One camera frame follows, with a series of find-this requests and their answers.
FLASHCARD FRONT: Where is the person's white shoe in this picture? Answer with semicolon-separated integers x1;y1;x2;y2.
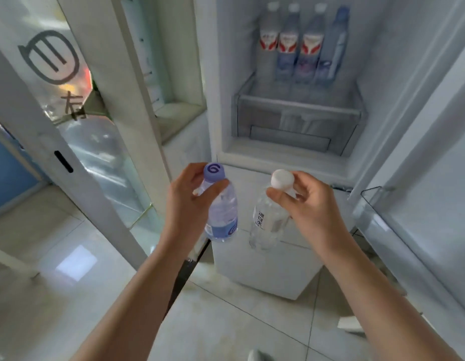
247;349;275;361

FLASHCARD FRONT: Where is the person's right hand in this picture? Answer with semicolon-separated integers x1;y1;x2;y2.
266;170;353;260

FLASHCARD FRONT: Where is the person's right forearm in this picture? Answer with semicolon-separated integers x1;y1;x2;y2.
319;236;463;361

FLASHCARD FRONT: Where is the white refrigerator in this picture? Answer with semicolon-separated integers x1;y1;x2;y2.
193;0;465;361

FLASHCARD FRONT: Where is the red label water bottle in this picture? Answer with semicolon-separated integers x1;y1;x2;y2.
276;3;302;81
294;3;327;84
259;2;281;81

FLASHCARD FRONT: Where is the white sliding glass door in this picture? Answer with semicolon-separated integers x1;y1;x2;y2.
0;0;207;271

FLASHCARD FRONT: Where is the white label water bottle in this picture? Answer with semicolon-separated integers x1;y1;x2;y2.
249;168;297;252

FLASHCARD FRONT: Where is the glass refrigerator shelf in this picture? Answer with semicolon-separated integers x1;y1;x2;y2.
236;73;365;117

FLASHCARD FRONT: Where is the purple cap water bottle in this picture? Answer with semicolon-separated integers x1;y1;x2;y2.
203;162;239;242

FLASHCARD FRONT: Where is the person's left forearm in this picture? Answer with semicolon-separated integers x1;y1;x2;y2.
70;236;195;361

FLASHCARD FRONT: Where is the person's left hand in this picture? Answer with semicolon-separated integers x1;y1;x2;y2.
159;162;230;256

